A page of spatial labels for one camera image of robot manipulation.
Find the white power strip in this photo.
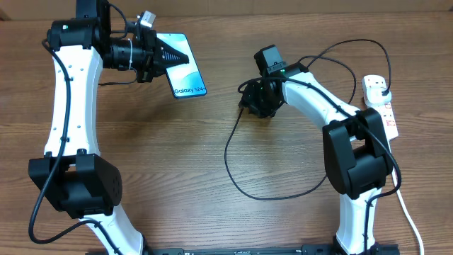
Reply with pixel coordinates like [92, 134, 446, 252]
[362, 74, 398, 140]

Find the black USB charging cable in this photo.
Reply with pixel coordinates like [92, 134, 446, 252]
[224, 38, 392, 201]

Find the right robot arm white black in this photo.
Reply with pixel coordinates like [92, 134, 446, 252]
[238, 45, 400, 254]

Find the blue Samsung Galaxy smartphone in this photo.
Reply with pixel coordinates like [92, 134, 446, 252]
[157, 33, 207, 99]

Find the white charger plug adapter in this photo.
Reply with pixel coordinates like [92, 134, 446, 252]
[364, 87, 392, 107]

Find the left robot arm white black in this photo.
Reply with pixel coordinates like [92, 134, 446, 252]
[28, 1, 195, 254]

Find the white power strip cord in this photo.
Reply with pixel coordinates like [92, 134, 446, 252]
[387, 140, 425, 255]

